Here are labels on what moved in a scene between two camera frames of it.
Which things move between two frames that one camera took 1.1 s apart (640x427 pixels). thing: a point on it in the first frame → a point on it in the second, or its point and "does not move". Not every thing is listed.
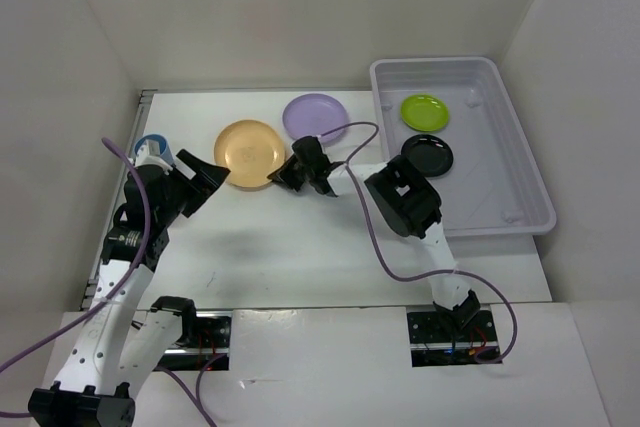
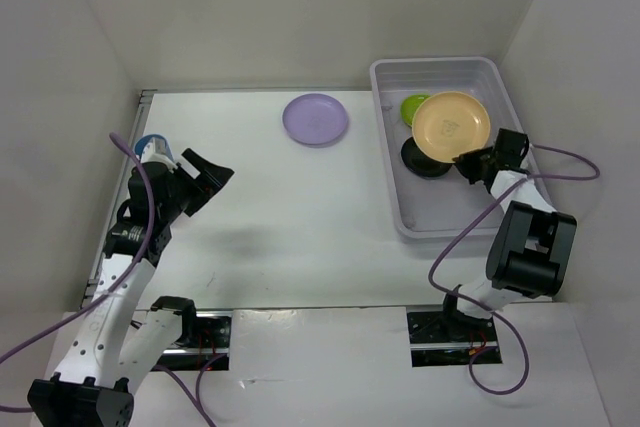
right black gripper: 284,174 → 466,162
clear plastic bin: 492,186 does not move
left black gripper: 208,176 does not move
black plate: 429,154 does not move
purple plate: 315,115 does not move
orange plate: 252,150 → 447,124
